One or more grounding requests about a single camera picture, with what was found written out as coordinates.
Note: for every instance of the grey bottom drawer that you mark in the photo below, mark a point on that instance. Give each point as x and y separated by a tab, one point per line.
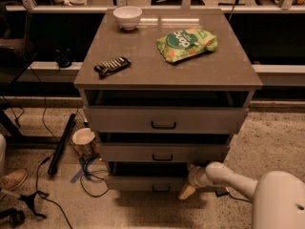
159	177

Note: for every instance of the white bowl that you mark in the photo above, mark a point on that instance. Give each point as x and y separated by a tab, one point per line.
127	17

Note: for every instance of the black round device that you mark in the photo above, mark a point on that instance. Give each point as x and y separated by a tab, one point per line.
16	217

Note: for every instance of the grey middle drawer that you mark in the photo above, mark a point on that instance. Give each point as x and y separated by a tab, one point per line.
161	152

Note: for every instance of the green snack bag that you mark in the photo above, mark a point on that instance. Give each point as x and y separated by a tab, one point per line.
183	44

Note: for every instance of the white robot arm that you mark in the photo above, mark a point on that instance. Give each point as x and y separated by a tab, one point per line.
278	198

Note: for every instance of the tan shoe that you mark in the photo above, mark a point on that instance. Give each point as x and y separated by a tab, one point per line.
14	179

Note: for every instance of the black long bar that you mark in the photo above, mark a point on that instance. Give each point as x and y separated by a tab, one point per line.
61	145

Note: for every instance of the grey top drawer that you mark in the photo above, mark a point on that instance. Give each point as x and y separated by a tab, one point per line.
165	120

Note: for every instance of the black candy bar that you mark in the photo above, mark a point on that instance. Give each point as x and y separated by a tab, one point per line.
110	67

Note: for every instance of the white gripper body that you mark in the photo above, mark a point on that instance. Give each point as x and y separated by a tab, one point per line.
194	177

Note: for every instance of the dark chair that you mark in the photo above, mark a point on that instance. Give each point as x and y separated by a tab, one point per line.
16	50

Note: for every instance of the grey drawer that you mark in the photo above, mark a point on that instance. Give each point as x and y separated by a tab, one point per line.
159	177
161	152
165	120

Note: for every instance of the black tripod stand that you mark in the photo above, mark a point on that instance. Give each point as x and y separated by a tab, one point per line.
29	200

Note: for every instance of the white paper cup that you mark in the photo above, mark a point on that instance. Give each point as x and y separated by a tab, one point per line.
83	141

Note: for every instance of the black power adapter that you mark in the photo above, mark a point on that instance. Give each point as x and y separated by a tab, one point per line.
220	192

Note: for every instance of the black small clamp device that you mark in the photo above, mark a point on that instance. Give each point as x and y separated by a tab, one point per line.
63	58

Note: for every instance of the grey drawer cabinet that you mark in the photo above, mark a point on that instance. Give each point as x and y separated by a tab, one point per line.
221	79

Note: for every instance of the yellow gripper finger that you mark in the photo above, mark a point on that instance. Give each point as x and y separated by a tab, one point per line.
186	191

